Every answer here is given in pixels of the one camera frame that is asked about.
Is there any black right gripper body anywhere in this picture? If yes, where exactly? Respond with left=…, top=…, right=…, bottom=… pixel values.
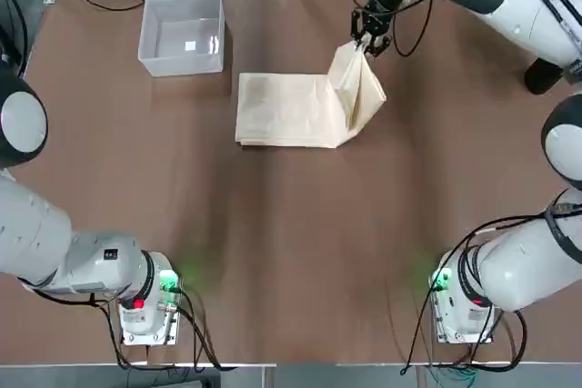
left=361, top=0, right=402, bottom=28

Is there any cream-colored tablecloth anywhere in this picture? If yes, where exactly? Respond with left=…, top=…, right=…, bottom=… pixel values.
left=235, top=41, right=388, bottom=151

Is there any clear plastic box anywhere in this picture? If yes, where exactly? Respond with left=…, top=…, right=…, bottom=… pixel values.
left=137, top=0, right=226, bottom=78

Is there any black vase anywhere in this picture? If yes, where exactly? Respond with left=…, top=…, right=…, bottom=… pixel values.
left=525, top=58, right=565, bottom=96

